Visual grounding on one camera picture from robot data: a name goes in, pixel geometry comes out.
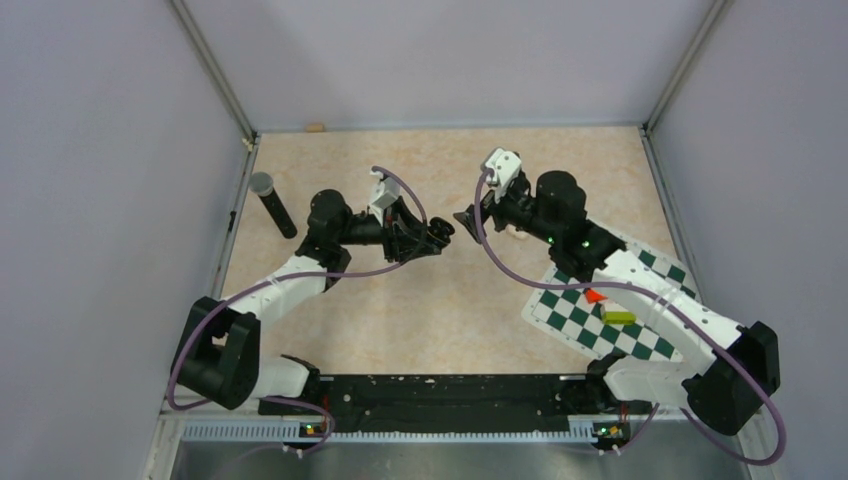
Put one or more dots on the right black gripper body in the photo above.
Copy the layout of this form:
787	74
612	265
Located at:
516	209

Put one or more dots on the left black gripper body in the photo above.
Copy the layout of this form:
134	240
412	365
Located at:
389	235

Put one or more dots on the black earbud charging case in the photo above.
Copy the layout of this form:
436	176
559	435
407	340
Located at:
440	231

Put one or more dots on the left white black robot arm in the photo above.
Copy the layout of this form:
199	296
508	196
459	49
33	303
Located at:
218	357

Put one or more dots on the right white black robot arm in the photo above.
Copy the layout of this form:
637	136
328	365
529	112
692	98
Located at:
728	371

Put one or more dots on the green white chessboard mat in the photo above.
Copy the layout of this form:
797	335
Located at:
571	319

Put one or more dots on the red block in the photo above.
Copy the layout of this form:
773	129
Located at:
594	297

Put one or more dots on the green white block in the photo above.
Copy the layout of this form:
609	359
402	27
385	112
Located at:
614	314

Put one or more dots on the black microphone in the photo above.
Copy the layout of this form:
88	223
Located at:
262	185

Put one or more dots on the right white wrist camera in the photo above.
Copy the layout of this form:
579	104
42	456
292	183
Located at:
500	169

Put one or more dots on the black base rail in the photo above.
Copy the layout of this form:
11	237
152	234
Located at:
470	403

